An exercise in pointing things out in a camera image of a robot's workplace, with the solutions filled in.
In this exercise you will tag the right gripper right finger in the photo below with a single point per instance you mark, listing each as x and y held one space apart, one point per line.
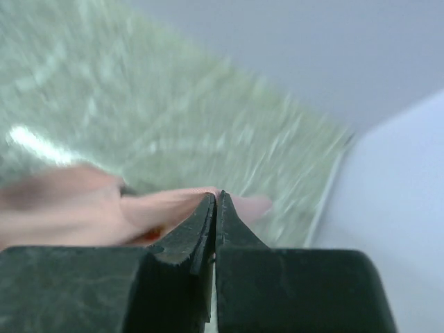
263 289

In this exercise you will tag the pink t shirt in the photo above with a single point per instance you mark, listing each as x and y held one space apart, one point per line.
81 205

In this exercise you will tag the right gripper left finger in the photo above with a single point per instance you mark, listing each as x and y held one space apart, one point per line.
165 287

